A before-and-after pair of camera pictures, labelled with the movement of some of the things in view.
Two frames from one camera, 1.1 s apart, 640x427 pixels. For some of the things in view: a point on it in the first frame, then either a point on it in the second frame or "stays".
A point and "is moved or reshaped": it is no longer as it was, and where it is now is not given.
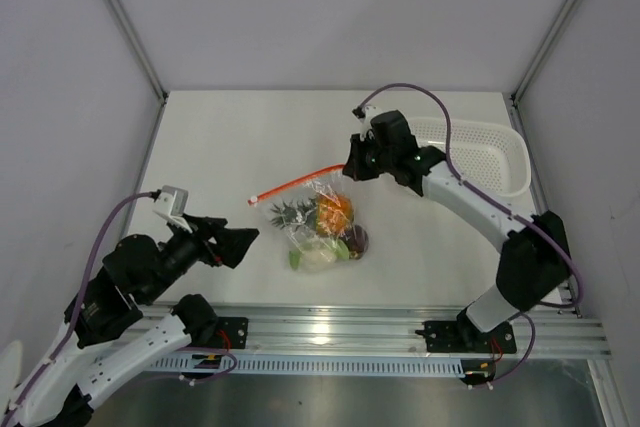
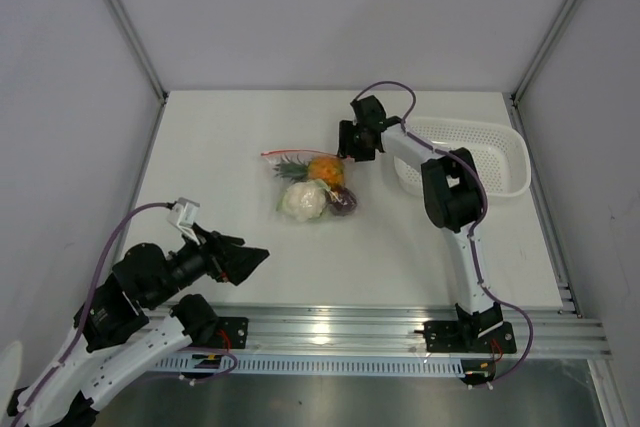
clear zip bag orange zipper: x=316 y=213 is moved or reshaped
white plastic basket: x=491 y=158 stays
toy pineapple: x=332 y=215 → x=324 y=168
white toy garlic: x=318 y=259 → x=305 y=200
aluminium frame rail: x=558 y=329 stays
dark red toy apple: x=356 y=238 → x=342 y=201
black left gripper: x=231 y=244 → x=236 y=263
